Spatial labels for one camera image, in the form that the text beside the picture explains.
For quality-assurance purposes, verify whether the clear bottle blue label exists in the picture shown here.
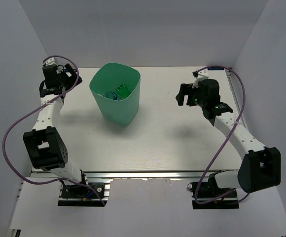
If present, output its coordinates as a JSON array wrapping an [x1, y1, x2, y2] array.
[[105, 91, 123, 101]]

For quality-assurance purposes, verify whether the green plastic bottle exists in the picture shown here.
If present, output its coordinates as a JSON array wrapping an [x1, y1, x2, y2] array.
[[116, 84, 131, 100]]

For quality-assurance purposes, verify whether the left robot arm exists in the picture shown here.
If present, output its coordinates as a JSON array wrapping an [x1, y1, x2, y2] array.
[[23, 63, 89, 197]]

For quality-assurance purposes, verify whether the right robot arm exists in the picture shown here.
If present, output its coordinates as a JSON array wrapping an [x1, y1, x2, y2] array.
[[176, 79, 281, 197]]

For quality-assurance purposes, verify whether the green plastic bin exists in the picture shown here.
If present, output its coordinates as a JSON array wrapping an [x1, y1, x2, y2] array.
[[89, 63, 141, 125]]

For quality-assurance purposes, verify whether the blue tag on table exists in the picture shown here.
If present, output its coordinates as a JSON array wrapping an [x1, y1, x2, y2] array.
[[208, 66, 224, 71]]

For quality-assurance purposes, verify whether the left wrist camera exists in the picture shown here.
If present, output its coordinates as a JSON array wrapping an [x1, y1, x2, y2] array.
[[42, 57, 58, 67]]

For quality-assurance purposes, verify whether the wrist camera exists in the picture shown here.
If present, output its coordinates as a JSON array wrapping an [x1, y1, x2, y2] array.
[[42, 57, 58, 67], [192, 69, 209, 88]]

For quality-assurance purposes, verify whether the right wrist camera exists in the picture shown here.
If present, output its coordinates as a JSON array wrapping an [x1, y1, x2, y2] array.
[[192, 69, 209, 88]]

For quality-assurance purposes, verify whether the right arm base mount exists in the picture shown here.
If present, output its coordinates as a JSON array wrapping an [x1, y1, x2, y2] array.
[[186, 173, 239, 210]]

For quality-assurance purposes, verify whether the aluminium table rail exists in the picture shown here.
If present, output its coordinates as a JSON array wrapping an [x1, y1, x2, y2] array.
[[30, 170, 226, 179]]

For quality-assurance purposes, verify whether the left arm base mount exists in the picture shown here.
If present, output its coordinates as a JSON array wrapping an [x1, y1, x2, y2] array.
[[58, 182, 110, 207]]

